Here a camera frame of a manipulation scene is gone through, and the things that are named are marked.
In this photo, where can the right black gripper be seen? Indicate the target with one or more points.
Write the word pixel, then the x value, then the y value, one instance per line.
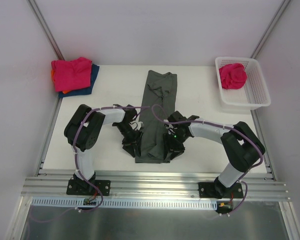
pixel 172 144

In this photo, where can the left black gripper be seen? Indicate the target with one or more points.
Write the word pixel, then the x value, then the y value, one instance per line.
pixel 129 139

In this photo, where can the dark grey t-shirt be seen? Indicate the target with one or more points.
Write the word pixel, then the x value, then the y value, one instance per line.
pixel 159 95

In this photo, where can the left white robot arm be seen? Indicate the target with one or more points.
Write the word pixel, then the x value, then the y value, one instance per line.
pixel 83 130

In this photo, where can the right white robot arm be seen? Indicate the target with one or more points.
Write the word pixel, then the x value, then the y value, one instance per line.
pixel 243 149

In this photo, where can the folded orange t-shirt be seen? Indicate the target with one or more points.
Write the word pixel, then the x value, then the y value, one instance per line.
pixel 52 73

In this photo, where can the folded blue t-shirt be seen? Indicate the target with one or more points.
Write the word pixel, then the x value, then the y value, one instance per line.
pixel 84 91

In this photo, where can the folded pink t-shirt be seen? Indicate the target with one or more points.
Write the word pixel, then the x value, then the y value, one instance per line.
pixel 72 75

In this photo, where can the crumpled pink t-shirt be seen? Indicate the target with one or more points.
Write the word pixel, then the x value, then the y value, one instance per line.
pixel 233 76

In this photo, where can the white plastic basket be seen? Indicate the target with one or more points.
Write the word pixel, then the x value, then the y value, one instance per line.
pixel 252 95

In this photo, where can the aluminium mounting rail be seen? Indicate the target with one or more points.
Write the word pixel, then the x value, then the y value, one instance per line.
pixel 154 185

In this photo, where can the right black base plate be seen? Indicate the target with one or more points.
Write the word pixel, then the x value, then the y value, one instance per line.
pixel 218 191

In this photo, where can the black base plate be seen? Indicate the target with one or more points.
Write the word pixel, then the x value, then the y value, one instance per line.
pixel 218 191
pixel 78 187

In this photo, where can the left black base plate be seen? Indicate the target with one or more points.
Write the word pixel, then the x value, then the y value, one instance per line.
pixel 78 187

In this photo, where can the white slotted cable duct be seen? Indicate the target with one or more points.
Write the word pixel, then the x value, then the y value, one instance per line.
pixel 122 203

